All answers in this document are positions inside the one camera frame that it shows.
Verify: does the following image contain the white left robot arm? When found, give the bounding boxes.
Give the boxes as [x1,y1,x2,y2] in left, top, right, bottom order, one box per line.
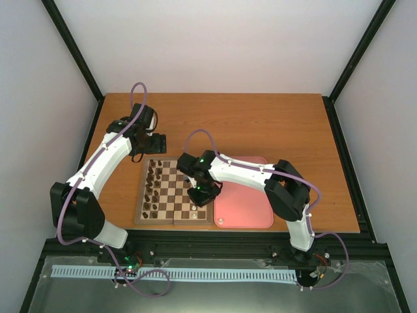
[50,113,166,263]

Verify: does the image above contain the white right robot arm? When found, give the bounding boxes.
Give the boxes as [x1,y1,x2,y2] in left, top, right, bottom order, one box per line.
[177,150,315,252]

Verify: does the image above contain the wooden chess board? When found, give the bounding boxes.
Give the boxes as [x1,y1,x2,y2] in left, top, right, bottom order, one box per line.
[134,156,214,226]

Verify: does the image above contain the pink silicone tray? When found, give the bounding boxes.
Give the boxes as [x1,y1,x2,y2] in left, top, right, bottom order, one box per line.
[209,156,274,229]

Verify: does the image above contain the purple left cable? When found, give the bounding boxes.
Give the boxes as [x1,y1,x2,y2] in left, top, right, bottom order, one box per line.
[57,82,171,299]

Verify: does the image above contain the black aluminium frame rail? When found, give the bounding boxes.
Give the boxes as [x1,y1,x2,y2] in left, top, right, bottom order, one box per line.
[42,230,388,271]

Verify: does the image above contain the light blue cable duct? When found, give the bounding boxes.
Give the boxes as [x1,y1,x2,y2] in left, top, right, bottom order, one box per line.
[50,265,297,284]

